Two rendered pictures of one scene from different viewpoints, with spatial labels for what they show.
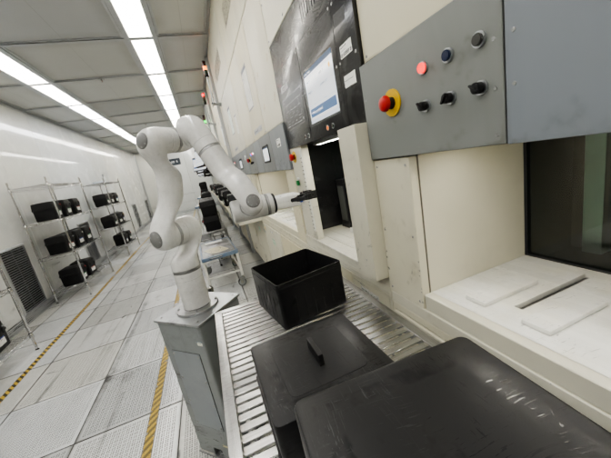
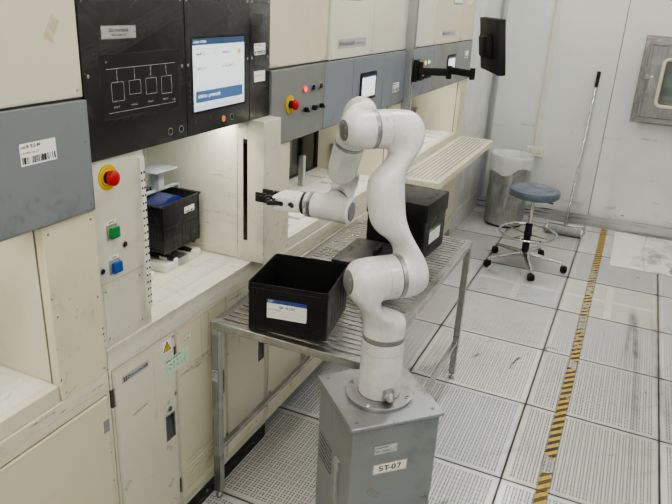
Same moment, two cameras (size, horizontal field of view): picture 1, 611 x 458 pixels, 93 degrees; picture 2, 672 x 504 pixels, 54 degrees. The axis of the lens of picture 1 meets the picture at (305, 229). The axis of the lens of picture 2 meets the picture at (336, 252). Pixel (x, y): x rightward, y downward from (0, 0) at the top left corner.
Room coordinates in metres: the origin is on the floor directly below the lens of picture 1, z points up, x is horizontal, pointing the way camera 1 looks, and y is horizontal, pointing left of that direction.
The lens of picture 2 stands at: (2.58, 1.51, 1.82)
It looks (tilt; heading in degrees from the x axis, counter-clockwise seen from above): 21 degrees down; 221
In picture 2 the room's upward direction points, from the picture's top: 3 degrees clockwise
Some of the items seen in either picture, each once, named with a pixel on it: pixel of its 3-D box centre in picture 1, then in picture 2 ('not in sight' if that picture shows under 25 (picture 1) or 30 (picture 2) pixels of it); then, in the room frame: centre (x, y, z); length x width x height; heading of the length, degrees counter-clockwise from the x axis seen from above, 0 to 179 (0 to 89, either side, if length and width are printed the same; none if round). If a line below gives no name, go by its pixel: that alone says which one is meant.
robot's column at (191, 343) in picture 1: (218, 373); (369, 497); (1.26, 0.57, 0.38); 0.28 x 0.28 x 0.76; 62
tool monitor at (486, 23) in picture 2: not in sight; (463, 52); (-0.61, -0.42, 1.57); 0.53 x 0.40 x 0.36; 107
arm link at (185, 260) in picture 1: (185, 243); (376, 298); (1.29, 0.55, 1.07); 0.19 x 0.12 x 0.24; 154
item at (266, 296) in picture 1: (297, 283); (299, 295); (1.10, 0.08, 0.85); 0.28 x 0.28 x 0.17; 27
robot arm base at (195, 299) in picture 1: (192, 288); (381, 365); (1.26, 0.57, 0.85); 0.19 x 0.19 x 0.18
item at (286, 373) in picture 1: (318, 368); (376, 262); (0.62, 0.03, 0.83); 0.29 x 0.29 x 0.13; 18
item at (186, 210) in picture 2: not in sight; (158, 210); (1.29, -0.46, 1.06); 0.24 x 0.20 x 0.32; 17
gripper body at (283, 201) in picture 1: (285, 200); (292, 200); (1.13, 0.06, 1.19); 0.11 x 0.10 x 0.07; 108
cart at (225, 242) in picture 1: (222, 262); not in sight; (3.66, 1.17, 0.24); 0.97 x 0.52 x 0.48; 20
